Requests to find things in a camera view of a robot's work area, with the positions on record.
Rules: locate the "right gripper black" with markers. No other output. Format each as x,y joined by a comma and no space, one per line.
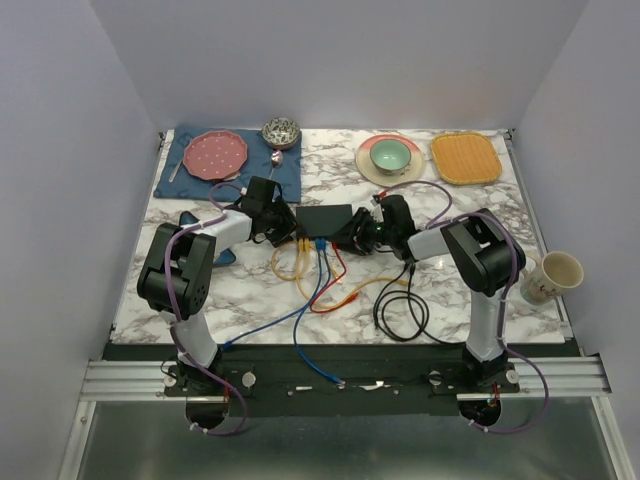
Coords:
352,242

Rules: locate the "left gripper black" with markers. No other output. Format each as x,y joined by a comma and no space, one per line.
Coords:
288,221

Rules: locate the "black network switch box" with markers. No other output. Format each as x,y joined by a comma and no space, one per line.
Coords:
321,221

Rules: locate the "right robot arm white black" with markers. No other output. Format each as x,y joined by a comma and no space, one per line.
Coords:
487,257

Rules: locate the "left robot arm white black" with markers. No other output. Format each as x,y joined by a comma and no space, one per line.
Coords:
176,275

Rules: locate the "metal spoon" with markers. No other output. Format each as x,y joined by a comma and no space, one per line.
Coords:
276,159

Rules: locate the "blue star-shaped dish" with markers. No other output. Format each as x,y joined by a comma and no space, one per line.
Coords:
224,257

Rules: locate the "pink dotted plate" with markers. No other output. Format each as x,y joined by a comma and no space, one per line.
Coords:
215,155

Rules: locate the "beige pink plate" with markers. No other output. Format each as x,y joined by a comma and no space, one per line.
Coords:
413,172

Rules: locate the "floral patterned bowl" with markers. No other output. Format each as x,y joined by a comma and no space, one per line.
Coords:
281,133

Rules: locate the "green bowl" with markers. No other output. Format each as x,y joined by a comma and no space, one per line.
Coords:
390,157

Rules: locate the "blue cloth placemat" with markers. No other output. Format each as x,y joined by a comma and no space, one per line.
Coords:
186,186

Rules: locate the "orange woven mat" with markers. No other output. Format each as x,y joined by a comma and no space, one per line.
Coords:
465,158

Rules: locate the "cream printed mug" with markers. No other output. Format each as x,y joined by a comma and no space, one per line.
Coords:
552,275

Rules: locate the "metal fork handle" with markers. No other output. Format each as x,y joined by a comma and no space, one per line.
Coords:
176,171

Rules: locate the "black mounting base plate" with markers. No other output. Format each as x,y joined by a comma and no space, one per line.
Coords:
272,380

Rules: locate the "blue ethernet cable long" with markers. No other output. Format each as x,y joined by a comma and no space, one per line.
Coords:
305,336

